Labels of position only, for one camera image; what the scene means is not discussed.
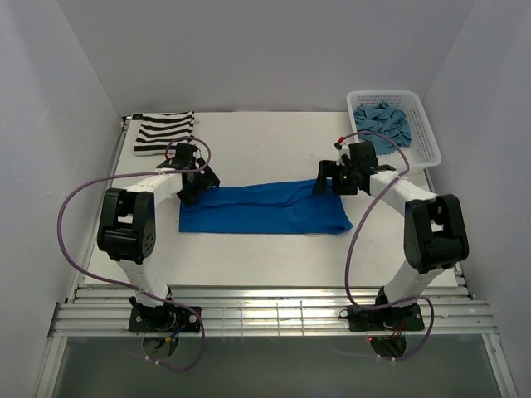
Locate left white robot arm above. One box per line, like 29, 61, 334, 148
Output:
97, 142, 221, 332

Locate blue tank top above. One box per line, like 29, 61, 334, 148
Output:
179, 180, 353, 235

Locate black white striped tank top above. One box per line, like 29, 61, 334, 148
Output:
134, 111, 196, 157

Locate light teal tank top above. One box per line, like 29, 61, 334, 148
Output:
353, 101, 412, 155

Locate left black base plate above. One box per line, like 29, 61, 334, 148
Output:
128, 305, 202, 334

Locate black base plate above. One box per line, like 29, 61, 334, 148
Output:
339, 304, 425, 332
128, 305, 202, 334

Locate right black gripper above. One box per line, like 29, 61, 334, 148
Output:
312, 160, 359, 196

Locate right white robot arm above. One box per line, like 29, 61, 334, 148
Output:
313, 138, 469, 332

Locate white plastic basket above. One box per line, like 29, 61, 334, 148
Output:
346, 90, 441, 172

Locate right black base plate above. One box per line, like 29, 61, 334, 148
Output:
339, 304, 425, 332

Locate aluminium frame rails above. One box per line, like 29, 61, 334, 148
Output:
35, 114, 519, 398

